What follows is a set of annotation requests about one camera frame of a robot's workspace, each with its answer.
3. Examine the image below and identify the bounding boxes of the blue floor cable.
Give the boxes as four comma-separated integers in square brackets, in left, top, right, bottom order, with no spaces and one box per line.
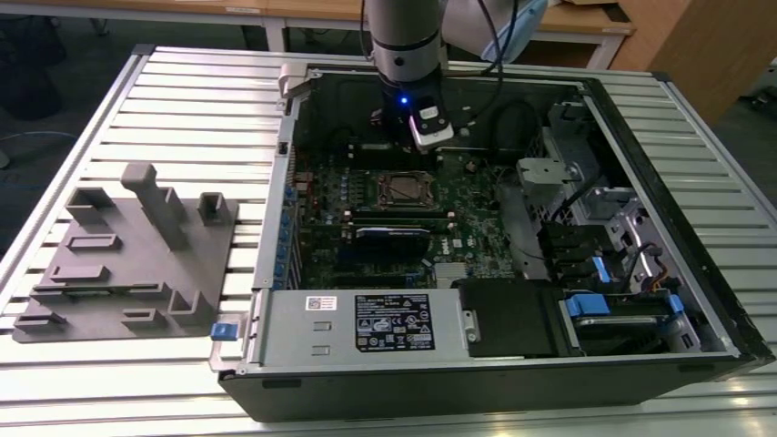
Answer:
[0,130,79,143]

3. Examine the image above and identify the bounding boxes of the wooden desk white legs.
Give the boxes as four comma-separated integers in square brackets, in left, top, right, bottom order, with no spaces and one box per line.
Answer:
[0,0,291,51]
[265,0,636,69]

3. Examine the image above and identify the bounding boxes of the black looped internal cable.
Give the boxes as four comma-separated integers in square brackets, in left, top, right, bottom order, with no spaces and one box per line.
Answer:
[493,97,544,155]

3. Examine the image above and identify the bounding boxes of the silver drive cage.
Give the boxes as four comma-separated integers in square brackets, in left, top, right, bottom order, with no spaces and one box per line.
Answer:
[514,102,654,283]

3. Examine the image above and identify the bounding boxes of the black graphics card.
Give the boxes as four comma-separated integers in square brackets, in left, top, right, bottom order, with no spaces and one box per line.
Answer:
[355,226,433,266]

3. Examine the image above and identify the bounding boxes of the grey case latch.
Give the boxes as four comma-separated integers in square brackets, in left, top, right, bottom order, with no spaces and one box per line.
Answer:
[277,62,312,100]

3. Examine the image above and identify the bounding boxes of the silver chipset heatsink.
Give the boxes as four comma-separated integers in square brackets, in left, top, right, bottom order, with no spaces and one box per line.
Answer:
[433,261,473,280]

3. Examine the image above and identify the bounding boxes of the wooden cabinet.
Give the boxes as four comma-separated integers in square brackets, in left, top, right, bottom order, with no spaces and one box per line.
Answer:
[609,0,777,127]

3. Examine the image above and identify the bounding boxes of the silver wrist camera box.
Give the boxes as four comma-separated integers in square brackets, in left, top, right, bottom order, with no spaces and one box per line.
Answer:
[408,103,457,151]

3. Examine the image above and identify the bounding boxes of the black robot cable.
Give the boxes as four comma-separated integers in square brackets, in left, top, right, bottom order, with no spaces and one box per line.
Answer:
[464,0,525,133]

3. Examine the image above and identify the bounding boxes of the silver CPU chip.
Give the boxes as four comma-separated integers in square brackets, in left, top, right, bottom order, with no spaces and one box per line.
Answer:
[388,176,428,201]

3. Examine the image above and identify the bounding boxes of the grey parts rack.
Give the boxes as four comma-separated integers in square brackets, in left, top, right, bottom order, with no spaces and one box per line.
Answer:
[9,162,241,345]

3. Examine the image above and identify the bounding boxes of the black office chair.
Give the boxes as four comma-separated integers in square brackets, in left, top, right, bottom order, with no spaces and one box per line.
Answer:
[0,13,68,122]

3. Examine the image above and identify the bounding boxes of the coloured wire bundle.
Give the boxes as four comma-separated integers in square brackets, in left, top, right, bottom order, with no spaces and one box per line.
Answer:
[641,267,676,293]

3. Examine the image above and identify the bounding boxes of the metal socket cover frame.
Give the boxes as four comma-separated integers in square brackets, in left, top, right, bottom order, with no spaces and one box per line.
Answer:
[376,171,442,209]

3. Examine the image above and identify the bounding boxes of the black PC case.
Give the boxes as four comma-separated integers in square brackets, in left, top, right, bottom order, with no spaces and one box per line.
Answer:
[209,61,777,423]

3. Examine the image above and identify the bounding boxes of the silver power supply unit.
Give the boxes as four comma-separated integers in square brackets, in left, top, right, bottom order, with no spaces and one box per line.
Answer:
[257,289,473,365]

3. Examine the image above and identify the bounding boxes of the blue disk carrier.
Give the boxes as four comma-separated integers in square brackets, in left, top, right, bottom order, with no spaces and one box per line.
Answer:
[561,293,662,356]

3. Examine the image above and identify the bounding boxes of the black drive cable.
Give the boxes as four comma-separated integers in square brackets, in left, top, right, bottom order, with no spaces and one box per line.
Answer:
[545,170,604,227]

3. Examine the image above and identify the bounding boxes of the black RAM slot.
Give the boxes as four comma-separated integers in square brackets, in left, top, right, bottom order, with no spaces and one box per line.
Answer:
[349,217,456,229]
[353,207,449,218]

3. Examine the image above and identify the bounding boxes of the green motherboard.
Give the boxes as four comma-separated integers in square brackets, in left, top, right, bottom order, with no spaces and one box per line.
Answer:
[291,152,529,291]

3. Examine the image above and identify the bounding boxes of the black drive bay cage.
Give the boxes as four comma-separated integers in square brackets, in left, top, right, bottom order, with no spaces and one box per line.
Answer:
[537,222,616,282]

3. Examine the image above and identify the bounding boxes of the silver drive bracket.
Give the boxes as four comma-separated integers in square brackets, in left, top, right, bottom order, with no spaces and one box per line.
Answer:
[516,158,580,187]

